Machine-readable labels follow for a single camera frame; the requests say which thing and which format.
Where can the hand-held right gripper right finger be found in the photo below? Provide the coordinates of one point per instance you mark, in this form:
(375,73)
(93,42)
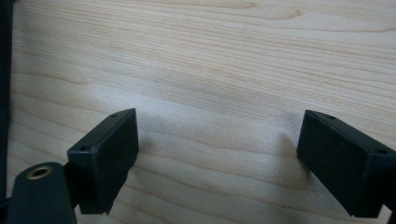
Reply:
(345,165)

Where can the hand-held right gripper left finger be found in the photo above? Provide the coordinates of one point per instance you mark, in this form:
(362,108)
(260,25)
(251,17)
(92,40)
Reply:
(104,161)

